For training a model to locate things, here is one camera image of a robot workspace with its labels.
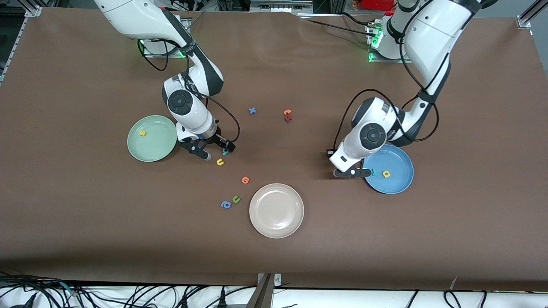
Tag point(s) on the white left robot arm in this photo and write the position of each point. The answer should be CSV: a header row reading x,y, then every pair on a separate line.
x,y
432,38

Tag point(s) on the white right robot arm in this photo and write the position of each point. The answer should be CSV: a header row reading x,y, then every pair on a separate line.
x,y
141,19

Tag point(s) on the green plastic plate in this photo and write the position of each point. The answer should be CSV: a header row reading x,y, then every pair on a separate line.
x,y
152,145

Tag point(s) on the blue foam letter a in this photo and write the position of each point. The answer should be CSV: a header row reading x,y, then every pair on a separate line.
x,y
224,206

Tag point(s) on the blue plastic plate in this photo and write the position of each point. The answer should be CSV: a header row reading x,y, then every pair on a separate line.
x,y
396,182

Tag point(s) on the beige plastic plate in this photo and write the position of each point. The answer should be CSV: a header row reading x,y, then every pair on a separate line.
x,y
276,210

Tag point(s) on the brown table cover sheet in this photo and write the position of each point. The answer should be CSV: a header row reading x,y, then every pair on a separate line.
x,y
85,235

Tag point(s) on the red box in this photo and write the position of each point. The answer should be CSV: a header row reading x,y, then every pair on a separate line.
x,y
376,4

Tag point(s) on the white paper scrap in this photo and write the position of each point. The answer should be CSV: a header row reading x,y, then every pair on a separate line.
x,y
454,281

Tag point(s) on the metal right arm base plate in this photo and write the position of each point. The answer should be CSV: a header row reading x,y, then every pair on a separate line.
x,y
171,56

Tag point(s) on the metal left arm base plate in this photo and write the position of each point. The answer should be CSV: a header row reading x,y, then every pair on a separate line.
x,y
379,60

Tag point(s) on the silver corner bracket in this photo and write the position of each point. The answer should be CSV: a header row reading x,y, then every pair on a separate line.
x,y
278,280

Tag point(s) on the dark grey metal post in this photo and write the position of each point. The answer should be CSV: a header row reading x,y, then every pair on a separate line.
x,y
265,291

